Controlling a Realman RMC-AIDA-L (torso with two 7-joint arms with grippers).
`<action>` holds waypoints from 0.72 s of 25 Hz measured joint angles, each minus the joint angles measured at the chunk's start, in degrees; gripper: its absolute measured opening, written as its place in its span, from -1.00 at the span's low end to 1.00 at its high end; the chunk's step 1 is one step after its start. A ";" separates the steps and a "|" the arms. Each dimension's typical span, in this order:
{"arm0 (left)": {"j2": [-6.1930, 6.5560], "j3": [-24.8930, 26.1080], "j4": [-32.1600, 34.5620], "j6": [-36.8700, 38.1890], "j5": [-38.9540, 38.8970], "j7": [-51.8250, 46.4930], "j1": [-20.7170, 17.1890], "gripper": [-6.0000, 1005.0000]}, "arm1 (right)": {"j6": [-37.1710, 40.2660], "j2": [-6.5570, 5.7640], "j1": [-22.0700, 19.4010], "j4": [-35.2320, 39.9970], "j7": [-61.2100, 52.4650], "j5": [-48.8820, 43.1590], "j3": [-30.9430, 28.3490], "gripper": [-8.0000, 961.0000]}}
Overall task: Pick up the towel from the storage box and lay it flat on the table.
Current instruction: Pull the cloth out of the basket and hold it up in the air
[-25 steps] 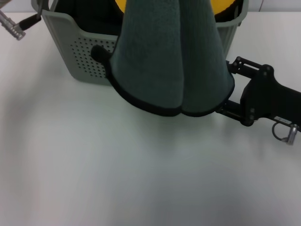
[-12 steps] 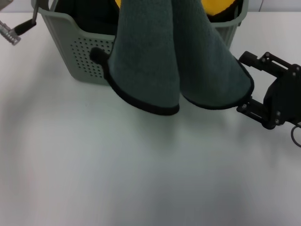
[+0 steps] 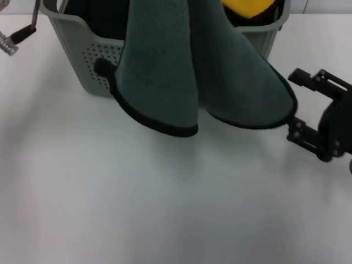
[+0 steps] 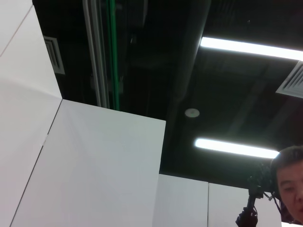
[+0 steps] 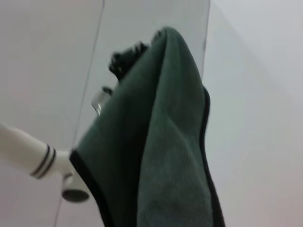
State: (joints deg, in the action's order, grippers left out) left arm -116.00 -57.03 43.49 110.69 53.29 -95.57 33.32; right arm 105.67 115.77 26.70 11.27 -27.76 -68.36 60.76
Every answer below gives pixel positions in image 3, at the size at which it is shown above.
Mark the black cloth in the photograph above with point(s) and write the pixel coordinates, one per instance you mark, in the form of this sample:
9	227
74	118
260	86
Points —
104	22

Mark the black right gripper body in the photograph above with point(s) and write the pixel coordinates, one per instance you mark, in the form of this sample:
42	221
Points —
339	129

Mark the grey-green perforated plastic basket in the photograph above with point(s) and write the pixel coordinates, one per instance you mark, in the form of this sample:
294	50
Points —
71	41

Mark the yellow towel with black edge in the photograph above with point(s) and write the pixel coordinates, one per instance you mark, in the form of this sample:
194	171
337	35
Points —
247	8

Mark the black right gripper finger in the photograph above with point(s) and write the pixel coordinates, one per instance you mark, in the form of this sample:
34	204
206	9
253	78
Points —
302	133
301	78

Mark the dark green towel black edge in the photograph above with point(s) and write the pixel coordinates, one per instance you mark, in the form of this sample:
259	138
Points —
159	68

